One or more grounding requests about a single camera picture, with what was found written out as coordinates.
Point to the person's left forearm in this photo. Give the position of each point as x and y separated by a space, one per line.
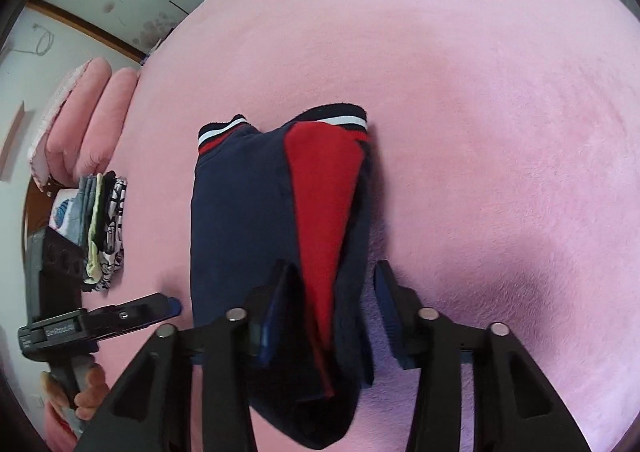
60 432

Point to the stack of folded clothes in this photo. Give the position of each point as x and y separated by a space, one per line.
102 232

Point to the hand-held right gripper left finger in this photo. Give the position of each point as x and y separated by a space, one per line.
272 327

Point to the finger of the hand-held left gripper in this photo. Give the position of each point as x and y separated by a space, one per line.
135 306
145 323

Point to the pink pillow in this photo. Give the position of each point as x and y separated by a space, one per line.
110 122
75 117

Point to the white wall socket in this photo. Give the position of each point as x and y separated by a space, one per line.
37 401

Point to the pink bed blanket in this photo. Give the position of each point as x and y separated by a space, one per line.
500 107

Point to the navy and red jacket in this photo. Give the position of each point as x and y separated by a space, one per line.
240 212

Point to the wooden ceiling trim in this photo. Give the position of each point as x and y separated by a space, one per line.
85 25

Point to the person's left hand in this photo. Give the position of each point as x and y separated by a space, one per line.
92 394

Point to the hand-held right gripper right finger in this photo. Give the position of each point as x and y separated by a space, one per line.
387 302

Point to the wall-mounted wooden board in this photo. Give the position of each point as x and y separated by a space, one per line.
11 142

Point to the wooden headboard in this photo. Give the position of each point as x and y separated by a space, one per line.
32 212

